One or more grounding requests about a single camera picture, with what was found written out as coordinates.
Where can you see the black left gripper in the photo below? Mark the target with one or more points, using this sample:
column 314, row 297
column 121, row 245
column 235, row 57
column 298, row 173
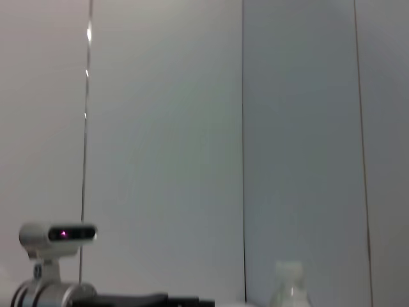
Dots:
column 134, row 301

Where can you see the clear water bottle green label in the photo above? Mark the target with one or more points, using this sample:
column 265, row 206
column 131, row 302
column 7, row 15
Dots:
column 290, row 288

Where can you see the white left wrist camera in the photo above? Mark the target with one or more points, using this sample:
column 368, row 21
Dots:
column 41, row 238

